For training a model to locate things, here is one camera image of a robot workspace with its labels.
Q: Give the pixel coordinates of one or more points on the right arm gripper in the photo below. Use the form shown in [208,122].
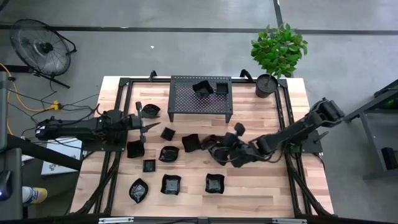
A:
[236,146]

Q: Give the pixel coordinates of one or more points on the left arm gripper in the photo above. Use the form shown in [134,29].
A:
[133,122]

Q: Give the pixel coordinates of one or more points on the small black square mini plate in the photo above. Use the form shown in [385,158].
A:
[168,134]
[149,165]
[222,88]

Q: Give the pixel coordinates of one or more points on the black wavy square mini plate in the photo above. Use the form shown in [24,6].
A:
[171,184]
[191,143]
[214,183]
[135,149]
[202,90]

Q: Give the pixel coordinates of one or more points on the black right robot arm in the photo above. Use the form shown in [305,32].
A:
[295,130]

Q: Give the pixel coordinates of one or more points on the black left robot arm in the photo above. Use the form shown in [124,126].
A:
[71,129]

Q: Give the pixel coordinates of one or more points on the black perforated metal rack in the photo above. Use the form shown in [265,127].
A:
[186,105]

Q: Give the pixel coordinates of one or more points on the white paper booklet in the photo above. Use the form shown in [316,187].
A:
[62,158]

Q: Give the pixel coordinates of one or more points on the green plant in black pot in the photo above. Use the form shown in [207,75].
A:
[278,49]

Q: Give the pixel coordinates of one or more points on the black diagonal bar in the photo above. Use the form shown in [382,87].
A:
[40,152]

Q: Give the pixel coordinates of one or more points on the black round floor fan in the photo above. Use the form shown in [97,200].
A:
[40,48]

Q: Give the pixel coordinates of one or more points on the white and yellow bottle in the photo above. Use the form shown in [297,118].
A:
[34,195]

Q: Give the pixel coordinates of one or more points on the grey desk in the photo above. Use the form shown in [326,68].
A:
[15,161]

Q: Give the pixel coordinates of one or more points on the dark grey metal cart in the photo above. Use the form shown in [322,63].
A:
[371,140]

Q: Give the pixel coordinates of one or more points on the black computer mouse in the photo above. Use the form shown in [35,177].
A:
[4,183]

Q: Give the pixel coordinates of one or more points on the black box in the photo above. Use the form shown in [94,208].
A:
[390,158]

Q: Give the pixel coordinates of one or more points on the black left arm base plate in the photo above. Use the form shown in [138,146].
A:
[119,147]

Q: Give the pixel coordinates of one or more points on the black aluminium table frame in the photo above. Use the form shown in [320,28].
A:
[146,80]

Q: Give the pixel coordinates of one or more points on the black frame clamp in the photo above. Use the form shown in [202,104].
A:
[152,74]
[247,74]

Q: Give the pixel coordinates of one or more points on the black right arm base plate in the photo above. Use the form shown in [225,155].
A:
[312,143]

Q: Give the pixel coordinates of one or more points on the silver metal bracket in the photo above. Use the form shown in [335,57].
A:
[289,221]
[115,221]

